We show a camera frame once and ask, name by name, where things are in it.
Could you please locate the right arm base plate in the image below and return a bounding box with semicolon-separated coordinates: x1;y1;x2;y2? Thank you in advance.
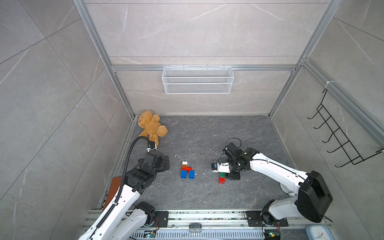
244;211;289;227

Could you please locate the black wall hook rack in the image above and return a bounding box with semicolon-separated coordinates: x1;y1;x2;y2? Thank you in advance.
307;90;384;168

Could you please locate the white wire mesh basket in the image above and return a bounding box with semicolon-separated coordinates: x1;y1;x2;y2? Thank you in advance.
162;66;235;95

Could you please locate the red long lego brick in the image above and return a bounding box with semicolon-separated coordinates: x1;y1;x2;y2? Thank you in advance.
182;167;193;172

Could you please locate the blue lego brick bottom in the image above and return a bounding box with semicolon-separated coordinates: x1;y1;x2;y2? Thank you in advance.
188;170;195;179

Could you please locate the blue-rimmed clock on rail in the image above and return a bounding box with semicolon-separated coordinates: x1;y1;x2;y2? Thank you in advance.
306;225;334;240

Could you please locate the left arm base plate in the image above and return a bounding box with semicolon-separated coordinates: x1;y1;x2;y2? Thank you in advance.
144;211;170;228

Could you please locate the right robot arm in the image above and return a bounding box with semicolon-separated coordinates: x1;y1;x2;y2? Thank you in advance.
212;143;333;224

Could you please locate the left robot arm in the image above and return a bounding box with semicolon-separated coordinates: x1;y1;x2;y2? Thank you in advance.
79;137;170;240

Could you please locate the brown teddy bear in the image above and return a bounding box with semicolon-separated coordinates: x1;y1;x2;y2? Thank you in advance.
138;110;168;147

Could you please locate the aluminium front rail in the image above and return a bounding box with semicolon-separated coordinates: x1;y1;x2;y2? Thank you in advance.
82;209;334;240

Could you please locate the blue lego brick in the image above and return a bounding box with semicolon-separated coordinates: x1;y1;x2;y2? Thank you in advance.
181;170;188;179
188;170;195;179

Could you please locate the brown block at left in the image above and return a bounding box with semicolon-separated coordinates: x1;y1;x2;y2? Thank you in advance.
103;177;122;210

